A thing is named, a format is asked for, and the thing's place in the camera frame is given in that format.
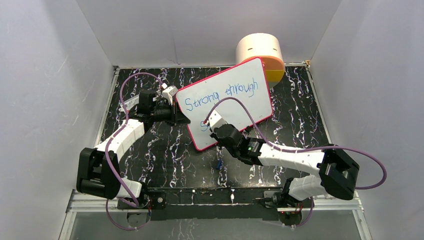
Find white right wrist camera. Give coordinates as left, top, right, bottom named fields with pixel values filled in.
left=205, top=110, right=227, bottom=133

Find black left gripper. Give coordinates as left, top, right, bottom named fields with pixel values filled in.
left=151, top=101, right=190, bottom=127

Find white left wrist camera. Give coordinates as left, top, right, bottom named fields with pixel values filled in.
left=161, top=84, right=178, bottom=106

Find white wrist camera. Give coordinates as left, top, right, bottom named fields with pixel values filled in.
left=161, top=84, right=178, bottom=106
left=205, top=110, right=227, bottom=133

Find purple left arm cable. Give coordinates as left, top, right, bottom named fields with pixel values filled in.
left=104, top=72, right=167, bottom=232

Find pink-framed whiteboard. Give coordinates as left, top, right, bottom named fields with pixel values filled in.
left=175, top=57, right=273, bottom=151

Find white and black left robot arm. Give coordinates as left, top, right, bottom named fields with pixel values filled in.
left=76, top=86, right=191, bottom=208

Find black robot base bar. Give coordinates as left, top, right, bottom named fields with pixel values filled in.
left=145, top=187, right=302, bottom=222

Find cream and orange cylinder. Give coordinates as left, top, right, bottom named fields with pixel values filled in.
left=235, top=33, right=285, bottom=89

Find blue marker cap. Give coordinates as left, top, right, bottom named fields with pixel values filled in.
left=215, top=160, right=223, bottom=170

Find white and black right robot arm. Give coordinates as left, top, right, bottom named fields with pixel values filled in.
left=210, top=124, right=360, bottom=207

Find white printed label card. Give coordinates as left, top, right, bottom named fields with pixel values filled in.
left=124, top=94, right=140, bottom=109

